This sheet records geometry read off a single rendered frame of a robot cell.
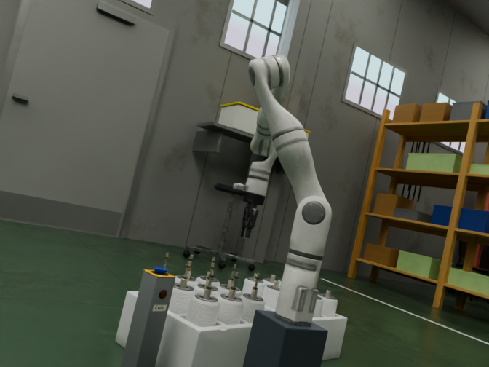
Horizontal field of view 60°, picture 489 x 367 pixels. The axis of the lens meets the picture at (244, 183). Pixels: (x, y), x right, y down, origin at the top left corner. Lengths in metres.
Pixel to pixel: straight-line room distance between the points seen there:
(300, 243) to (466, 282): 3.86
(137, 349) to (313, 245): 0.58
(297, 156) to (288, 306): 0.39
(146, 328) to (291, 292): 0.44
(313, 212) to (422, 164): 4.29
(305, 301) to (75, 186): 3.28
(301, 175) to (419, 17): 6.09
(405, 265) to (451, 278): 0.52
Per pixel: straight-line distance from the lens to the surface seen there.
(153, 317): 1.30
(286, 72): 1.23
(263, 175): 1.43
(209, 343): 1.37
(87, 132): 4.17
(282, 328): 1.09
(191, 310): 1.38
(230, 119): 4.15
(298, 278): 1.11
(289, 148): 1.14
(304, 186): 1.18
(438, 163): 5.23
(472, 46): 8.18
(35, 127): 4.11
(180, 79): 4.54
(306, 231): 1.10
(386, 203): 5.50
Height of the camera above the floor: 0.56
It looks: 3 degrees up
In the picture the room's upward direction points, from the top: 13 degrees clockwise
